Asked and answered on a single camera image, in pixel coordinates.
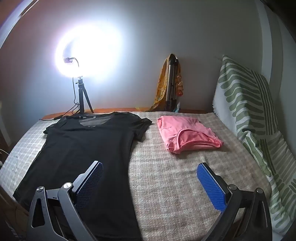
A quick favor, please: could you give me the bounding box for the beige plaid blanket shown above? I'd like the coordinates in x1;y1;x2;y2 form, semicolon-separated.
0;111;273;241

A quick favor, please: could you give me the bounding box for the green leaf patterned cushion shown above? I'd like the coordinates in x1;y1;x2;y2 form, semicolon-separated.
212;55;296;234

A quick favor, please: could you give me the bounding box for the white ring light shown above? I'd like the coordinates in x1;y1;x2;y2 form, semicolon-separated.
54;25;127;78

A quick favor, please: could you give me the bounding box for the silver folded tripod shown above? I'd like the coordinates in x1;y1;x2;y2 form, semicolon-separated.
165;58;179;108

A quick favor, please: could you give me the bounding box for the orange leaf print bed sheet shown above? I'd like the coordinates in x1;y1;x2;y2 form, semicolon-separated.
43;108;208;119

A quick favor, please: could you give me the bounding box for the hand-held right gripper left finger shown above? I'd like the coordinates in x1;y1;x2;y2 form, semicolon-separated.
26;160;104;241

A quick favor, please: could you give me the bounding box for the gooseneck phone clip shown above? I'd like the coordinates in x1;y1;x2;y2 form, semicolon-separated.
63;57;80;77

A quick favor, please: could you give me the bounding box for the pink folded shirt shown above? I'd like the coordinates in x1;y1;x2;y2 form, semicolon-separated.
157;116;224;155

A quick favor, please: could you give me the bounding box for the yellow patterned cloth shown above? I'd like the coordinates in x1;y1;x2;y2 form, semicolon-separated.
148;54;185;112

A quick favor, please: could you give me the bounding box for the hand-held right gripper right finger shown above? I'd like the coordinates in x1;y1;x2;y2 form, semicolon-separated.
196;162;273;241

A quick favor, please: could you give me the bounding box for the black power cable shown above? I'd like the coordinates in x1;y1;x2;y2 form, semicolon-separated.
39;76;81;121

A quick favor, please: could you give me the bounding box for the black t-shirt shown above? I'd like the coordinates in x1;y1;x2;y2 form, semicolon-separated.
13;112;153;241

